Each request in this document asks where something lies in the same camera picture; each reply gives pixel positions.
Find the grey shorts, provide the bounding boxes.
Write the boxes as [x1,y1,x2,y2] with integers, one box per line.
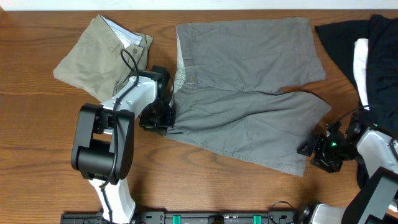
[167,17,330,176]

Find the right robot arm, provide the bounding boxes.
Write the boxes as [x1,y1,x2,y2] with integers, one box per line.
[295,109,397,223]

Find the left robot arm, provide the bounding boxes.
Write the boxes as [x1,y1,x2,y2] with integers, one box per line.
[61,66,175,223]

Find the folded khaki shorts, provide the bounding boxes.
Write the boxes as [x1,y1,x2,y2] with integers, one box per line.
[53,15,154,102]

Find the right green clamp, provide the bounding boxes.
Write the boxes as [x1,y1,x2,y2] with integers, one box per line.
[253,215,262,224]

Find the green clamp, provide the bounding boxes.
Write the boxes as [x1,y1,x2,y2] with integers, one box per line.
[172,215,182,224]
[253,215,262,224]

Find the left green clamp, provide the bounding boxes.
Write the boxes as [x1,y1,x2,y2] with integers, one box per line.
[172,215,182,224]

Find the black garment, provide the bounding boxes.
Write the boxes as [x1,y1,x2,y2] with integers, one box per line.
[315,15,397,187]

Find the left black cable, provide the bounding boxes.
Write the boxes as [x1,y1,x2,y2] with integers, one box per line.
[98,48,141,224]

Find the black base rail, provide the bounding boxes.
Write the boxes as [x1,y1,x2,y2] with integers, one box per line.
[60,208,312,224]

